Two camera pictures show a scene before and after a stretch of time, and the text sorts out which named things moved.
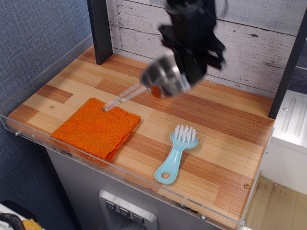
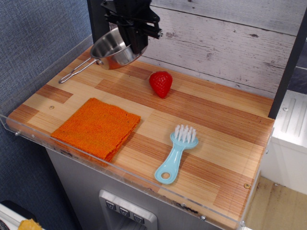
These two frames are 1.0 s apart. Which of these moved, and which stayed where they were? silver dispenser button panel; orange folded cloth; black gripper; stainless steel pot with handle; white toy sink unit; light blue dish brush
Moved: stainless steel pot with handle; black gripper
Stayed: silver dispenser button panel; light blue dish brush; orange folded cloth; white toy sink unit
